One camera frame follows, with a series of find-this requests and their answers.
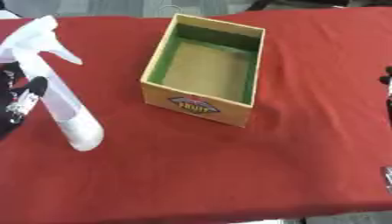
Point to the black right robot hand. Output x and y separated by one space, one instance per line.
388 80

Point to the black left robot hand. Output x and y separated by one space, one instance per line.
10 96

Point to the white spray bottle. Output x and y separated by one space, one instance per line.
61 99

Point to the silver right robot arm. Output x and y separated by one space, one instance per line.
388 178

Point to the tan cardboard box green inside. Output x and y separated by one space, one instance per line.
207 71

